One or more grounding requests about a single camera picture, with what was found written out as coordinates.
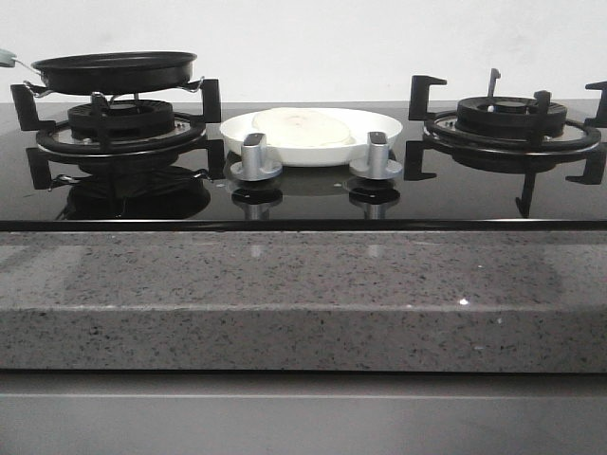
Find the white round plate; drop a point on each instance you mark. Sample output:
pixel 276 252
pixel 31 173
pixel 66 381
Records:
pixel 360 123

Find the white fried egg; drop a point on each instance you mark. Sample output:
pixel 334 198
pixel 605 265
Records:
pixel 301 127

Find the black frying pan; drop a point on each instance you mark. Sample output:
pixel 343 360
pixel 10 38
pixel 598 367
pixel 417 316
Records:
pixel 113 73

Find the silver left stove knob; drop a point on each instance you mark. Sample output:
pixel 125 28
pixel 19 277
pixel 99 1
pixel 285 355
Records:
pixel 255 164

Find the silver stove knob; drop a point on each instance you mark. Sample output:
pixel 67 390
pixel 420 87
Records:
pixel 376 165
pixel 255 164

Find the black glass gas cooktop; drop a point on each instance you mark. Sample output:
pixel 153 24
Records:
pixel 439 189

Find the silver right stove knob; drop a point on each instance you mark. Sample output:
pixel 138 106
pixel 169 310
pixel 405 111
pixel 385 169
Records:
pixel 376 165

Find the black left gas burner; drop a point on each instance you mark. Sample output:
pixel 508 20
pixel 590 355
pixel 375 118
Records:
pixel 124 120

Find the black gas burner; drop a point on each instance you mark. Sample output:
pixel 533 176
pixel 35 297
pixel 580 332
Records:
pixel 500 117
pixel 124 120

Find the black left pan support grate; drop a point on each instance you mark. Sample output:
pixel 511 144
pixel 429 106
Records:
pixel 108 158

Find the black pan support grate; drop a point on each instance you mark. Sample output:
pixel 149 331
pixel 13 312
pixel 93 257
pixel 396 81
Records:
pixel 556 139
pixel 108 158

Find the black right gas burner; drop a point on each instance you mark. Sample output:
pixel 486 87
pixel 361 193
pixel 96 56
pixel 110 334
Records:
pixel 500 117

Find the grey cabinet front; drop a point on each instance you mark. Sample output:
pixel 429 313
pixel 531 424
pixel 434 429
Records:
pixel 165 413

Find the black right pan support grate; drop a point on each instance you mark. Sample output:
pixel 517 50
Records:
pixel 556 139

